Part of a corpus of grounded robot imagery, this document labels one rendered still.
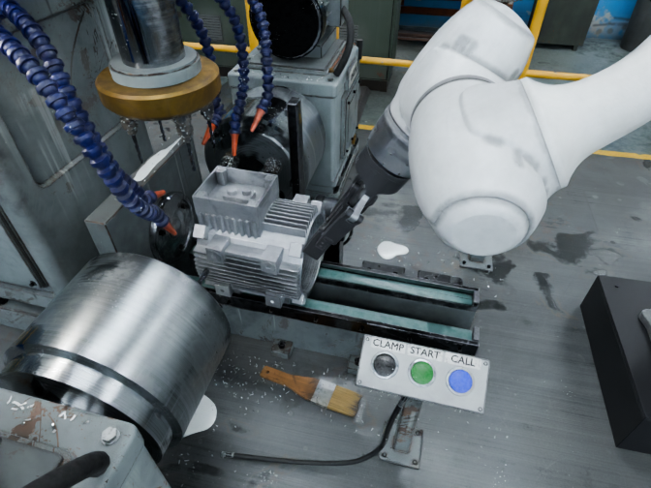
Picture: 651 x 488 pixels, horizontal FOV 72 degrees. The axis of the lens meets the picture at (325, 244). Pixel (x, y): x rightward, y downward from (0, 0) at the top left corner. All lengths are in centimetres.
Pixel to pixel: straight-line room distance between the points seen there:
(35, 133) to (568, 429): 104
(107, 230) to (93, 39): 35
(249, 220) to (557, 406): 67
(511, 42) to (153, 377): 54
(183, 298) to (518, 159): 45
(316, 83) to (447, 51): 67
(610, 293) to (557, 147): 72
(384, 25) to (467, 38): 335
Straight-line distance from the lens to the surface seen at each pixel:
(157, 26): 70
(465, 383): 63
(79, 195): 92
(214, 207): 79
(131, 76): 71
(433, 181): 38
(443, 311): 95
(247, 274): 80
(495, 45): 51
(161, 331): 61
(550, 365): 105
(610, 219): 150
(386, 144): 57
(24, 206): 84
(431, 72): 50
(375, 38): 388
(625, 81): 43
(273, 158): 100
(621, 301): 108
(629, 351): 100
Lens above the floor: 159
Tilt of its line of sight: 42 degrees down
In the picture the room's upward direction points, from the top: straight up
